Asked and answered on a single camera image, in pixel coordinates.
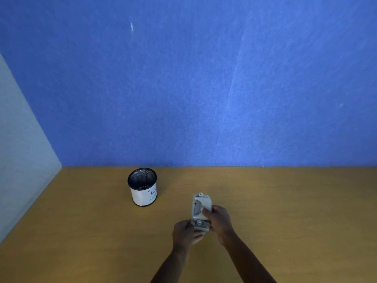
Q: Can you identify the person's right hand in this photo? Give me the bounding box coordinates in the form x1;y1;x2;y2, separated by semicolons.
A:
200;205;236;244

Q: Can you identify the person's left hand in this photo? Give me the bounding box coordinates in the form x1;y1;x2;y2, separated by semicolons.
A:
172;220;206;253

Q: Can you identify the grey plastic device casing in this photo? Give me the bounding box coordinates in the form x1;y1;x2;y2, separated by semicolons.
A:
191;193;212;232

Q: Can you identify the person's left forearm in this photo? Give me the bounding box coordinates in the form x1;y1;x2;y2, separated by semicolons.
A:
150;246;189;283

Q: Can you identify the person's right forearm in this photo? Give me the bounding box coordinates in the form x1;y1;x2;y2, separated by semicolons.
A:
222;231;277;283

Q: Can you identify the black mesh pen holder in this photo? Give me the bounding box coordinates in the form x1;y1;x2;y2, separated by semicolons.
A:
127;168;158;207

